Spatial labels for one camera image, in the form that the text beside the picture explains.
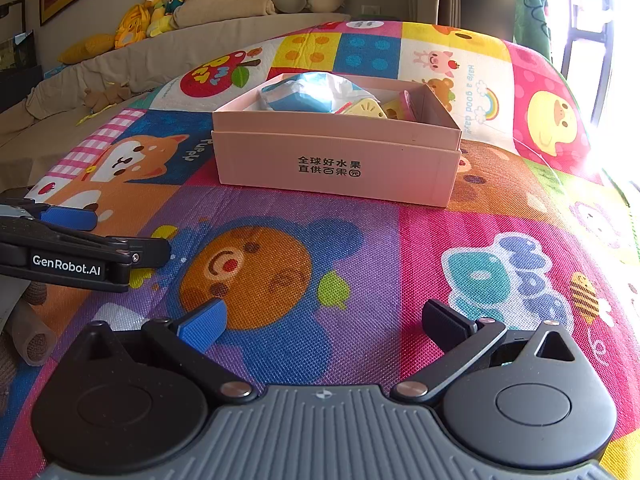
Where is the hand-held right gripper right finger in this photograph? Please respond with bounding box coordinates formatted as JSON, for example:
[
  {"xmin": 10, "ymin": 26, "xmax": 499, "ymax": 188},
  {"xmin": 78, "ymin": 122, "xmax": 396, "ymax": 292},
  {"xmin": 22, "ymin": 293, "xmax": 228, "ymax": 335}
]
[{"xmin": 391, "ymin": 299, "xmax": 577, "ymax": 405}]

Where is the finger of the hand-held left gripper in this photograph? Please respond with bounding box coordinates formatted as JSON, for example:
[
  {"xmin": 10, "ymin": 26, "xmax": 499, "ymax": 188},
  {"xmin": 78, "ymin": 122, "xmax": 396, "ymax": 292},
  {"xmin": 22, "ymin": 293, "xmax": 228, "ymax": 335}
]
[
  {"xmin": 0, "ymin": 204, "xmax": 99, "ymax": 233},
  {"xmin": 0, "ymin": 227, "xmax": 172, "ymax": 267}
]

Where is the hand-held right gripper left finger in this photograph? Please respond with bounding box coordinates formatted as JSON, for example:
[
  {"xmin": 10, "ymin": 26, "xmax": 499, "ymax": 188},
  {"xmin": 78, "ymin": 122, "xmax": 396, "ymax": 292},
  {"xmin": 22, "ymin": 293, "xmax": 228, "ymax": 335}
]
[{"xmin": 75, "ymin": 297, "xmax": 257, "ymax": 405}]

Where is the pink cardboard box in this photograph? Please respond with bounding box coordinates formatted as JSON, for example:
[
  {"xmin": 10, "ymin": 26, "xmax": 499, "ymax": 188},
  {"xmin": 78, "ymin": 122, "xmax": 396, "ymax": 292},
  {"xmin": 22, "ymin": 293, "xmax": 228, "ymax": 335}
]
[{"xmin": 211, "ymin": 72, "xmax": 463, "ymax": 208}]

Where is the brown-topped yellow pudding toy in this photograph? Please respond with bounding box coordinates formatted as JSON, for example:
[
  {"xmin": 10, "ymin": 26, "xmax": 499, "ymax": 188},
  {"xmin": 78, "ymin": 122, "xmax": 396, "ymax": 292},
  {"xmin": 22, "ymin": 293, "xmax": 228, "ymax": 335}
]
[{"xmin": 385, "ymin": 91, "xmax": 419, "ymax": 122}]

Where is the pale yellow block toy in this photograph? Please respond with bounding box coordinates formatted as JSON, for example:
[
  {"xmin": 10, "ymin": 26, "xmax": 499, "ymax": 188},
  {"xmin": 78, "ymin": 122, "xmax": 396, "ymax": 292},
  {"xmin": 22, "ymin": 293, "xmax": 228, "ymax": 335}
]
[{"xmin": 342, "ymin": 97, "xmax": 390, "ymax": 121}]

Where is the blue tissue packet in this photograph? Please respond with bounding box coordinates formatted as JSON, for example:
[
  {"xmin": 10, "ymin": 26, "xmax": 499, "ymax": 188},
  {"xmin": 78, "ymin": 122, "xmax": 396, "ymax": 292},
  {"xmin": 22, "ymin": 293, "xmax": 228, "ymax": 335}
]
[{"xmin": 260, "ymin": 74, "xmax": 378, "ymax": 113}]

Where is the colourful cartoon play mat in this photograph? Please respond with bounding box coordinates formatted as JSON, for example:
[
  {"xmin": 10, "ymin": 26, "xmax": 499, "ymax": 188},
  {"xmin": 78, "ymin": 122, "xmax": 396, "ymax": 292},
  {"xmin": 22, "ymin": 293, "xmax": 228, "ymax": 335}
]
[{"xmin": 0, "ymin": 17, "xmax": 640, "ymax": 480}]

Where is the brown plush toy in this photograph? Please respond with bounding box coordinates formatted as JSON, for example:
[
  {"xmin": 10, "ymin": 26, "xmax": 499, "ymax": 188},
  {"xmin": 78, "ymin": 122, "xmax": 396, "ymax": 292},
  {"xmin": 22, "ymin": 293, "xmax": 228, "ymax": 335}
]
[{"xmin": 82, "ymin": 82, "xmax": 132, "ymax": 112}]

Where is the dark furniture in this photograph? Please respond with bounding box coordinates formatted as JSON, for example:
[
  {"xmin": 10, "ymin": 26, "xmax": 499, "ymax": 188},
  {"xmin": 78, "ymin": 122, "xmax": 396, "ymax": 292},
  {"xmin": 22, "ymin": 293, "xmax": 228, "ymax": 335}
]
[{"xmin": 0, "ymin": 0, "xmax": 43, "ymax": 111}]

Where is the beige sofa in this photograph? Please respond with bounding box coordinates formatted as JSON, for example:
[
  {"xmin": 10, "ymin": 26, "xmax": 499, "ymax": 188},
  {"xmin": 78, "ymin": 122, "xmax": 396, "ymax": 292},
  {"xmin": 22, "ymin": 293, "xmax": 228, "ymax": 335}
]
[{"xmin": 0, "ymin": 10, "xmax": 351, "ymax": 191}]

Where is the yellow cushion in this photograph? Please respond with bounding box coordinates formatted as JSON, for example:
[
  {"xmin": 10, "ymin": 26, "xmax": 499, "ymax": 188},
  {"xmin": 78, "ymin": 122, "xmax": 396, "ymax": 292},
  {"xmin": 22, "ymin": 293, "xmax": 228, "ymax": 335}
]
[{"xmin": 57, "ymin": 34, "xmax": 116, "ymax": 65}]

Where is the yellow lion plush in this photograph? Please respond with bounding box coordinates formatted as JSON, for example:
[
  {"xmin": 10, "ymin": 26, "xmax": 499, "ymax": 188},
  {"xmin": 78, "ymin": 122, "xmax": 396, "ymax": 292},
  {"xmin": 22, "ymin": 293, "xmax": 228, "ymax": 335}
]
[{"xmin": 114, "ymin": 4, "xmax": 151, "ymax": 50}]

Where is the yellow duck plush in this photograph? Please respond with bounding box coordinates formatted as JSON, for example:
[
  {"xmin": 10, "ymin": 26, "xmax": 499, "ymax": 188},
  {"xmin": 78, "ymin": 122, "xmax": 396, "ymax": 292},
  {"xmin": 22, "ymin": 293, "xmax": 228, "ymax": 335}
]
[{"xmin": 142, "ymin": 0, "xmax": 176, "ymax": 37}]

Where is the green cloth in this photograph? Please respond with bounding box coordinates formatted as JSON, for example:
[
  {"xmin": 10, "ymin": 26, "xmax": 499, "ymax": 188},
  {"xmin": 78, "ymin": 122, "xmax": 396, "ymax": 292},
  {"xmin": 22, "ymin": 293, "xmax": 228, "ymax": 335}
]
[{"xmin": 515, "ymin": 0, "xmax": 556, "ymax": 63}]

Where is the dark window frame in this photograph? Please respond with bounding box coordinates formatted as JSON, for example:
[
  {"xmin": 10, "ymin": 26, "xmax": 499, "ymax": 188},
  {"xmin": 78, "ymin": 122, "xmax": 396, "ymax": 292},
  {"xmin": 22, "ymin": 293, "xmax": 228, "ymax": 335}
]
[{"xmin": 550, "ymin": 0, "xmax": 640, "ymax": 126}]

